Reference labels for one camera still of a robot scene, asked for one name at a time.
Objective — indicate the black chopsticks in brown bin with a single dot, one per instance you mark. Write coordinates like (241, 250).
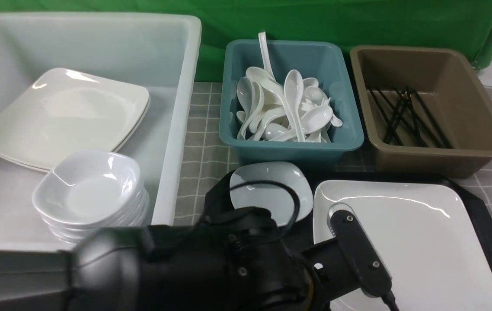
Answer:
(407, 119)

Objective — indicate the large white plastic bin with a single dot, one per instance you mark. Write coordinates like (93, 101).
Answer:
(156, 51)

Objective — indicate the white soup spoon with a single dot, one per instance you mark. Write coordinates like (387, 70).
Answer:
(294, 88)

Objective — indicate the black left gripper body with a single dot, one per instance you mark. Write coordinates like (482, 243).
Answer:
(345, 263)

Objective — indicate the white bowl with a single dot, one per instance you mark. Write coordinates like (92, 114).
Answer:
(272, 198)

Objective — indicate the stack of white bowls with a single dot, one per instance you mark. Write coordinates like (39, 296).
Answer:
(90, 190)

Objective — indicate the stack of white square plates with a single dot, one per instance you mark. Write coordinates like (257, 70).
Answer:
(65, 111)

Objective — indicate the pile of white soup spoons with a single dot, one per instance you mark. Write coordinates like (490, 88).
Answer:
(265, 112)

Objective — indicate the teal plastic bin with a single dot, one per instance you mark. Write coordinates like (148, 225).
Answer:
(321, 60)

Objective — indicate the upright white spoon in bin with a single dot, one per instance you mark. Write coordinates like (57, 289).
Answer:
(265, 54)

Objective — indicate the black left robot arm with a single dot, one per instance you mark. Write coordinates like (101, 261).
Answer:
(236, 261)

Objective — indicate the brown plastic bin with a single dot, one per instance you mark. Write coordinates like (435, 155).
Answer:
(451, 89)

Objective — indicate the large white square plate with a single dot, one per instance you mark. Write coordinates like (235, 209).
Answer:
(424, 236)

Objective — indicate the black serving tray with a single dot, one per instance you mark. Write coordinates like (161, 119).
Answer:
(218, 199)

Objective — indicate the green backdrop cloth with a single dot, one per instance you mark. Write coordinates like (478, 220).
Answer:
(460, 25)

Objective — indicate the grey checked tablecloth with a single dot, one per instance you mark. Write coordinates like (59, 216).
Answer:
(207, 159)

